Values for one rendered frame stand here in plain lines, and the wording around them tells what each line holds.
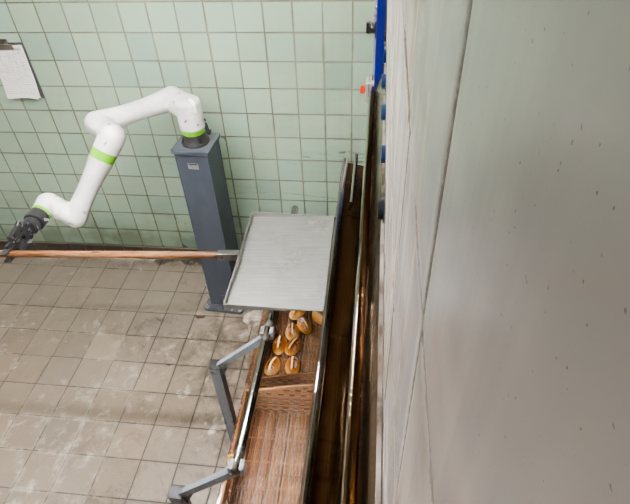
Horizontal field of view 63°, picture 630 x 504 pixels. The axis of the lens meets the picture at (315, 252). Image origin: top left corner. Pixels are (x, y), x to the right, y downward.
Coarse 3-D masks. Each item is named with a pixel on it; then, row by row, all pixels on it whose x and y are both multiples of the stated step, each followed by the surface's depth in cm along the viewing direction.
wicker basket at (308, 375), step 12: (276, 312) 262; (288, 312) 262; (276, 324) 256; (288, 324) 256; (312, 324) 255; (276, 336) 250; (300, 336) 250; (312, 336) 250; (312, 348) 244; (300, 360) 239; (312, 360) 239; (252, 372) 218; (264, 372) 235; (300, 372) 234; (312, 372) 209; (264, 384) 217; (276, 384) 217; (288, 384) 216
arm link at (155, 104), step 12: (156, 96) 261; (168, 96) 262; (108, 108) 251; (120, 108) 252; (132, 108) 255; (144, 108) 258; (156, 108) 261; (168, 108) 264; (84, 120) 247; (96, 120) 242; (120, 120) 252; (132, 120) 256
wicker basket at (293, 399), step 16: (304, 384) 205; (272, 400) 214; (288, 400) 213; (304, 400) 212; (240, 416) 202; (256, 416) 218; (272, 416) 218; (288, 416) 217; (304, 416) 218; (256, 432) 213; (272, 432) 213; (288, 432) 212; (304, 432) 212; (256, 448) 207; (272, 448) 207; (288, 448) 207; (304, 448) 207; (256, 464) 202; (272, 464) 202; (288, 464) 202; (240, 480) 198; (272, 480) 198; (288, 480) 197; (224, 496) 180; (240, 496) 194; (256, 496) 193; (272, 496) 193; (288, 496) 193
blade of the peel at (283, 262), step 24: (264, 216) 226; (288, 216) 225; (312, 216) 224; (264, 240) 214; (288, 240) 213; (312, 240) 211; (240, 264) 204; (264, 264) 203; (288, 264) 201; (312, 264) 200; (240, 288) 194; (264, 288) 193; (288, 288) 192; (312, 288) 190
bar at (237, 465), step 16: (272, 320) 182; (272, 336) 178; (240, 352) 187; (208, 368) 194; (224, 368) 196; (256, 368) 166; (224, 384) 202; (256, 384) 161; (224, 400) 208; (256, 400) 159; (224, 416) 216; (240, 432) 149; (240, 448) 145; (240, 464) 142; (208, 480) 150; (224, 480) 148; (176, 496) 158
